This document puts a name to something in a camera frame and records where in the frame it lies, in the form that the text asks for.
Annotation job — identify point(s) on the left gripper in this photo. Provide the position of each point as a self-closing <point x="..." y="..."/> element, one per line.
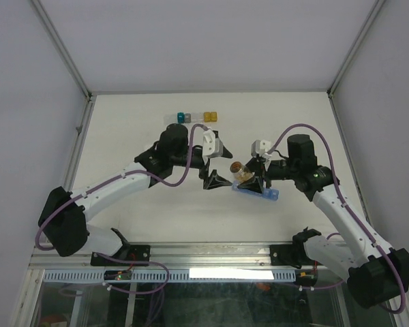
<point x="215" y="179"/>

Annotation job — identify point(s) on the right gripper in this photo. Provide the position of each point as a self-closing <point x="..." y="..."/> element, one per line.
<point x="255" y="165"/>

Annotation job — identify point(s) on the amber pill bottle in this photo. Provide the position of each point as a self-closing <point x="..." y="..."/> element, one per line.
<point x="240" y="172"/>

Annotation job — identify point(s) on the blue weekly pill organizer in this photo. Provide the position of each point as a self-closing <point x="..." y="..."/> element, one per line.
<point x="267" y="194"/>

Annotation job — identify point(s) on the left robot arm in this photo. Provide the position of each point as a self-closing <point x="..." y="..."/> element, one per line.
<point x="64" y="224"/>

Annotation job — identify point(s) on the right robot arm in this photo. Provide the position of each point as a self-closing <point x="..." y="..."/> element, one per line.
<point x="373" y="270"/>

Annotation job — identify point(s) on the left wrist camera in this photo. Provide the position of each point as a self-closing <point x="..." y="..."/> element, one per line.
<point x="211" y="145"/>

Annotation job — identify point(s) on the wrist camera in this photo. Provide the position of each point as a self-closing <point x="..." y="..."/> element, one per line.
<point x="211" y="145"/>
<point x="261" y="148"/>

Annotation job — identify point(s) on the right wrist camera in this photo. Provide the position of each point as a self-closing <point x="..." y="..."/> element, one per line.
<point x="261" y="148"/>

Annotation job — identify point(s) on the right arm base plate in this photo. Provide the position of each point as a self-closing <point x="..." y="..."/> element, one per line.
<point x="289" y="254"/>

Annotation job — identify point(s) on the aluminium front rail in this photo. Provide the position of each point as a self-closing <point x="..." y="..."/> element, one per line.
<point x="175" y="256"/>

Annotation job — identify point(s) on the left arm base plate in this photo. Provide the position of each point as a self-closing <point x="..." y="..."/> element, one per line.
<point x="130" y="254"/>

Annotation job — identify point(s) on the grey slotted cable duct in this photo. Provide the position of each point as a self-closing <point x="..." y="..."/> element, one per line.
<point x="190" y="275"/>

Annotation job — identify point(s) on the left aluminium frame post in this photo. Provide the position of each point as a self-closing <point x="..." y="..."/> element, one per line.
<point x="59" y="45"/>

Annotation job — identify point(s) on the aluminium frame post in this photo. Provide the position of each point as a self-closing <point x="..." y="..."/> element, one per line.
<point x="59" y="45"/>
<point x="356" y="44"/>

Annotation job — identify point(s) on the right aluminium frame post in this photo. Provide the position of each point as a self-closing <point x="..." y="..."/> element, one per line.
<point x="356" y="44"/>

